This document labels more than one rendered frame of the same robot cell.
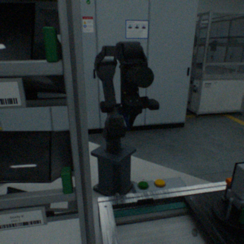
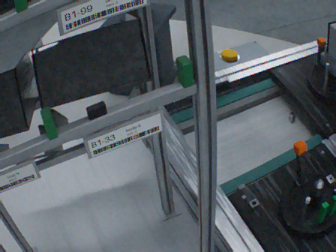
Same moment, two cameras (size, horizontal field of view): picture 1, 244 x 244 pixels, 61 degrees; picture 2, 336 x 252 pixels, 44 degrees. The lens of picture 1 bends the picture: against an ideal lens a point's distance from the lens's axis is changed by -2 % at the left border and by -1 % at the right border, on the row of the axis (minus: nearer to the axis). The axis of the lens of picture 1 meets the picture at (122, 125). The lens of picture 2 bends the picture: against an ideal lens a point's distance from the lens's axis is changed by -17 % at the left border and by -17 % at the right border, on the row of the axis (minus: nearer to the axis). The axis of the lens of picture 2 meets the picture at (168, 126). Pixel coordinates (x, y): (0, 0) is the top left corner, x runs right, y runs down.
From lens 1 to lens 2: 0.27 m
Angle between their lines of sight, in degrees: 24
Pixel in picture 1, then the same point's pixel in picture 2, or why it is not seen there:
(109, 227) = (174, 139)
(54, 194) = (172, 91)
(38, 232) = (56, 175)
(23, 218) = (139, 127)
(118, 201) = not seen: hidden behind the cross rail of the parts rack
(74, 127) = (198, 13)
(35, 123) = not seen: outside the picture
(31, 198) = (148, 101)
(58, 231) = (84, 169)
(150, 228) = (234, 127)
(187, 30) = not seen: outside the picture
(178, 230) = (272, 119)
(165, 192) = (242, 68)
